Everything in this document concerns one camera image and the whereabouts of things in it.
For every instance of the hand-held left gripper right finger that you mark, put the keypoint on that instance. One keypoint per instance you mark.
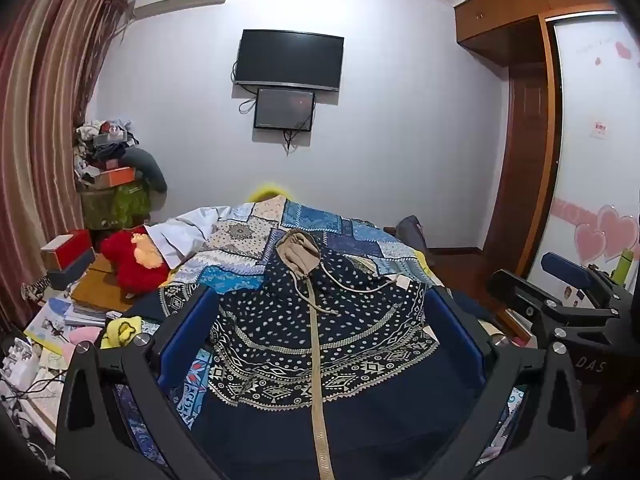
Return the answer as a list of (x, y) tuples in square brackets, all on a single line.
[(452, 332)]

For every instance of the stack of books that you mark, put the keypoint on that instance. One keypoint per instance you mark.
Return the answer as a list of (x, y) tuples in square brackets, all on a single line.
[(87, 312)]

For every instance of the yellow plush toy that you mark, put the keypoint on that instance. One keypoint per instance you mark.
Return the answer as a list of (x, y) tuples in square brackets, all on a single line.
[(120, 332)]

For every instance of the pile of clothes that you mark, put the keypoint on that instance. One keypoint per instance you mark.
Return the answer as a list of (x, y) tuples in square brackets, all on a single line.
[(100, 142)]

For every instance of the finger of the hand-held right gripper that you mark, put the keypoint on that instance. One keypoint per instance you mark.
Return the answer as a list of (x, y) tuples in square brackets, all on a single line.
[(515, 287), (570, 266)]

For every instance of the red plush toy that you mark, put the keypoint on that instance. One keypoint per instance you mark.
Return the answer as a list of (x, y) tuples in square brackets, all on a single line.
[(125, 262)]

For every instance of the white cloth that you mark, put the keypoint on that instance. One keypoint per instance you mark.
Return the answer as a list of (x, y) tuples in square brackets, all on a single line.
[(185, 232)]

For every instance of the dark grey box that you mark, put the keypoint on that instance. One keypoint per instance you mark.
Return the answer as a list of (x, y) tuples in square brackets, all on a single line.
[(75, 267)]

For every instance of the zebra striped item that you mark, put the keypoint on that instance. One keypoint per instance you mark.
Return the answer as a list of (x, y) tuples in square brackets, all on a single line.
[(34, 287)]

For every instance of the navy patterned hooded garment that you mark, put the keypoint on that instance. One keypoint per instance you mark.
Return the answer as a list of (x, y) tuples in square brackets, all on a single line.
[(350, 320)]

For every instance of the patchwork bedspread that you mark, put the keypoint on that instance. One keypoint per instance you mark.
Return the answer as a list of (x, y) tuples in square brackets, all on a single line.
[(320, 220)]

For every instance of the green bottle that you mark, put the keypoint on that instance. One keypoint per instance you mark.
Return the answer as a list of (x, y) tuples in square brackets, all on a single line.
[(621, 267)]

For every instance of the large wall television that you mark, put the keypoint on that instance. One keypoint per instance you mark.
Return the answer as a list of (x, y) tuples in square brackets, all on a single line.
[(289, 57)]

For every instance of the white heart-sticker sliding door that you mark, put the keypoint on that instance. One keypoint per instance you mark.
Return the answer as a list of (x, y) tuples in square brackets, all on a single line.
[(590, 170)]

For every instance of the green patterned cloth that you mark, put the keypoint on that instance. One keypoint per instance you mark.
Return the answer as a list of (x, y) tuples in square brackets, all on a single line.
[(120, 205)]

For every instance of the striped brown curtain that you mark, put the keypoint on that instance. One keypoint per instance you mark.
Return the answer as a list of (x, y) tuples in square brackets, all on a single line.
[(40, 110)]

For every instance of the pink soft item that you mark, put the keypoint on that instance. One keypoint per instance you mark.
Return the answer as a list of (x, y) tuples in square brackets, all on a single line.
[(82, 336)]

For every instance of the dark grey cloth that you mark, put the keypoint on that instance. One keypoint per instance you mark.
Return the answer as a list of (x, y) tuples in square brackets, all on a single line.
[(412, 232)]

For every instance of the white power strip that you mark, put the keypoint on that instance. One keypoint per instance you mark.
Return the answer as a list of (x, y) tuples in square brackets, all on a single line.
[(17, 365)]

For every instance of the wooden wardrobe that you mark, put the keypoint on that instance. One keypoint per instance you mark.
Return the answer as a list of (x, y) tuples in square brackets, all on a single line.
[(520, 110)]

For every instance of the orange box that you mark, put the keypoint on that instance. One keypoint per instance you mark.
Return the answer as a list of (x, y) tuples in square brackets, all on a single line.
[(115, 176)]

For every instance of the small wall monitor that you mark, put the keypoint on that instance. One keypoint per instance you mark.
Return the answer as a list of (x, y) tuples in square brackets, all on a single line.
[(284, 109)]

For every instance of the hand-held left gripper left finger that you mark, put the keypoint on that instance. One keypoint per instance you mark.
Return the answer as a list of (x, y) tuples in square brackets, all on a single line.
[(187, 332)]

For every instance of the red box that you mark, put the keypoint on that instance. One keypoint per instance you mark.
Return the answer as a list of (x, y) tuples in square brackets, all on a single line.
[(65, 250)]

